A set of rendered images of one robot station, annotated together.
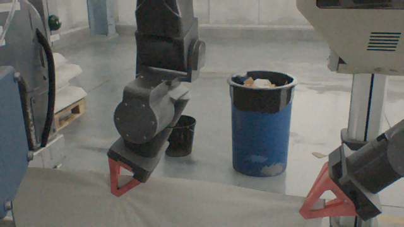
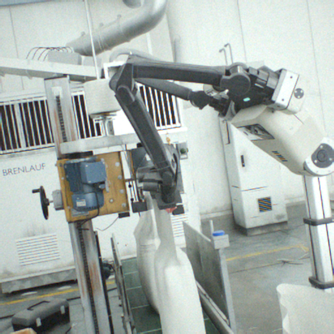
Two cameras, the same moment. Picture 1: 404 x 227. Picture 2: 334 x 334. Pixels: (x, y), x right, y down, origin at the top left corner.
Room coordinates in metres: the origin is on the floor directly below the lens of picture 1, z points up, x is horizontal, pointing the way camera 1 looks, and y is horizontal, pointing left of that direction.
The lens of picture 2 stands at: (-0.26, -2.03, 1.35)
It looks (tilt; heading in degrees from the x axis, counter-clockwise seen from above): 3 degrees down; 67
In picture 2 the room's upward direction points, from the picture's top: 9 degrees counter-clockwise
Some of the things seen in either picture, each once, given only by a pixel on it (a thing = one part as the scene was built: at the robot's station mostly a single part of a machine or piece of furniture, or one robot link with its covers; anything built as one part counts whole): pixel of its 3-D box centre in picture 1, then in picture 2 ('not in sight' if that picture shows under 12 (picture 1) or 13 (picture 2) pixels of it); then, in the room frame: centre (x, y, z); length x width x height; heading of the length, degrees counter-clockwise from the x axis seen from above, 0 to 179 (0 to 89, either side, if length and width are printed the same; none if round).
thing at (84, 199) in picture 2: not in sight; (85, 184); (0.28, 0.28, 1.21); 0.15 x 0.15 x 0.25
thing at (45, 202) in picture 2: not in sight; (43, 202); (0.10, 0.55, 1.13); 0.18 x 0.11 x 0.18; 76
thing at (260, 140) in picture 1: (261, 123); not in sight; (2.80, -0.41, 0.32); 0.51 x 0.48 x 0.65; 166
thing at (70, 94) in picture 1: (52, 99); not in sight; (3.86, 1.43, 0.20); 0.67 x 0.43 x 0.15; 166
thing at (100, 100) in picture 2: not in sight; (102, 97); (0.42, 0.26, 1.61); 0.17 x 0.17 x 0.17
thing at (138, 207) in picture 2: not in sight; (139, 206); (0.55, 0.37, 1.04); 0.08 x 0.06 x 0.05; 166
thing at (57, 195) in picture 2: not in sight; (58, 199); (0.18, 0.54, 1.14); 0.11 x 0.06 x 0.11; 76
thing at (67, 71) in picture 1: (47, 75); not in sight; (3.86, 1.44, 0.44); 0.68 x 0.44 x 0.15; 166
